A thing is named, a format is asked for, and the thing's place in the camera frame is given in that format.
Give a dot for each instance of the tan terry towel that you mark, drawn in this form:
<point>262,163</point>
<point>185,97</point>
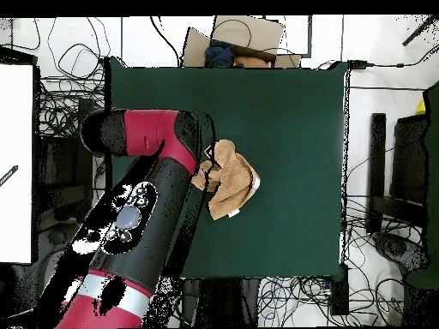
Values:
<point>233,181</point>

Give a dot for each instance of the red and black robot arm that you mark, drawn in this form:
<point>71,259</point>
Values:
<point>164,212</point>

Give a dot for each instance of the dark green table cloth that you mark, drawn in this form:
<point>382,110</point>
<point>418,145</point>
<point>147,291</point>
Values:
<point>291,137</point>

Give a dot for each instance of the orange cloth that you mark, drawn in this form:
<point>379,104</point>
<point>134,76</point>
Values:
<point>250,62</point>

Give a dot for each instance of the dark blue cloth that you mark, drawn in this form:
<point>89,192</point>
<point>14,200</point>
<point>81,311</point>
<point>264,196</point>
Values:
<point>219,55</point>

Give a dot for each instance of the brown cardboard box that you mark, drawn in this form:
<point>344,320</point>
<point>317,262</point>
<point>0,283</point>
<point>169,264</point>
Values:
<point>260,34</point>

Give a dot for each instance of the black upright bar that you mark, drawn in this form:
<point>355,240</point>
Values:
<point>376,164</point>

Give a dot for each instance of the black power strip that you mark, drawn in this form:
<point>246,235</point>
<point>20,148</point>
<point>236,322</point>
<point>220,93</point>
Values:
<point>339,291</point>

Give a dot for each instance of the black power adaptor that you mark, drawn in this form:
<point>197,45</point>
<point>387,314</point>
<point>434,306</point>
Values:
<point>358,64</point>

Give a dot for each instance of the black stand foot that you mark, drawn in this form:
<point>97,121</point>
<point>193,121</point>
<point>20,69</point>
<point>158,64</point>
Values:
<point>398,248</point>

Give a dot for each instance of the black chair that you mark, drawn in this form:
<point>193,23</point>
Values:
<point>410,161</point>

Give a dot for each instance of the black pen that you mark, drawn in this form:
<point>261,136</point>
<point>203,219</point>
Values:
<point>8,175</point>

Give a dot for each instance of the dark green cloth cover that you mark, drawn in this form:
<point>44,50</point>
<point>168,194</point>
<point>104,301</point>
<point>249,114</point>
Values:
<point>432,171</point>

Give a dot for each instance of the yellow object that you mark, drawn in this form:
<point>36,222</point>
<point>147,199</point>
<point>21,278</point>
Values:
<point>421,107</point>

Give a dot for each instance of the black rod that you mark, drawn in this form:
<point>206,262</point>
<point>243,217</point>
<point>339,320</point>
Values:
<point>420,31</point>

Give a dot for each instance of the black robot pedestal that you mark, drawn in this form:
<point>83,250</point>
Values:
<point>223,301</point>

